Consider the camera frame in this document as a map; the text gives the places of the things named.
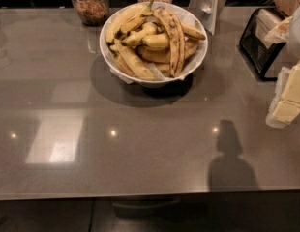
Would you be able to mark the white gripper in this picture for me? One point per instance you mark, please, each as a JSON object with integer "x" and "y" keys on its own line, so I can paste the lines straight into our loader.
{"x": 297, "y": 33}

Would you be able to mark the long spotted brown banana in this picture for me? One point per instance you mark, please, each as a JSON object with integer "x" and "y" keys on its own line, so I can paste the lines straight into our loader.
{"x": 173, "y": 27}

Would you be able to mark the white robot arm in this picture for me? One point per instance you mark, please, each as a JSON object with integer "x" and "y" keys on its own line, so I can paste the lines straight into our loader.
{"x": 293, "y": 38}

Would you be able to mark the yellow banana right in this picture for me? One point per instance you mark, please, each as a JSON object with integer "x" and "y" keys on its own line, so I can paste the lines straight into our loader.
{"x": 192, "y": 32}

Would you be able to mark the yellow banana lower centre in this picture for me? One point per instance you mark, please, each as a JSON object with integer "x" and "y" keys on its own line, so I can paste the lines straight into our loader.
{"x": 159, "y": 56}

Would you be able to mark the short yellow banana centre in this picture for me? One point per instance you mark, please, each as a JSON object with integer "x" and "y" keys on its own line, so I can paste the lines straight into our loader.
{"x": 157, "y": 41}

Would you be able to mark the white bowl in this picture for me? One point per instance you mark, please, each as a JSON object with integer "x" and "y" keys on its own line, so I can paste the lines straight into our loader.
{"x": 106, "y": 53}

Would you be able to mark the yellow banana front left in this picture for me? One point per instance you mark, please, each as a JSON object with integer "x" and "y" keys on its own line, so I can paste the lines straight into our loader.
{"x": 134, "y": 62}

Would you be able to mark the yellow banana top left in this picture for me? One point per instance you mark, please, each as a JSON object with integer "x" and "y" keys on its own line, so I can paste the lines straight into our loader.
{"x": 128, "y": 19}

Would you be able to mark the white paper stand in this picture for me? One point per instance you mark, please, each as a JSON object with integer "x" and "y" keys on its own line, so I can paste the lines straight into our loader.
{"x": 206, "y": 12}

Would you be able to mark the glass jar with granola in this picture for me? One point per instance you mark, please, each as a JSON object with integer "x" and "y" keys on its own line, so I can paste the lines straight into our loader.
{"x": 92, "y": 12}

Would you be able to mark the black wire rack holder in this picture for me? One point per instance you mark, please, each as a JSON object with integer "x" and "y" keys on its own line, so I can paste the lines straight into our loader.
{"x": 258, "y": 53}

